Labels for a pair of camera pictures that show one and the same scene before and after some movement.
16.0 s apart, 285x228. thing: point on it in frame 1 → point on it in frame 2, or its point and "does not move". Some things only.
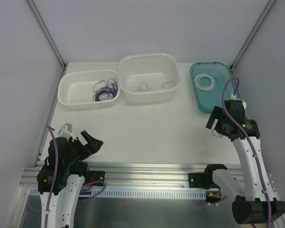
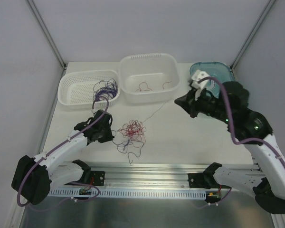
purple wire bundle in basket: (105, 90) does not move
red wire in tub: (142, 90) does not move
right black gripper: (220, 122) → (196, 104)
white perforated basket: (75, 89) does not move
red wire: (221, 137) → (134, 130)
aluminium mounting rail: (137, 174) does not move
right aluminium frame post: (252, 34) does not move
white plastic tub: (150, 78) does not move
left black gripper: (80, 147) → (104, 128)
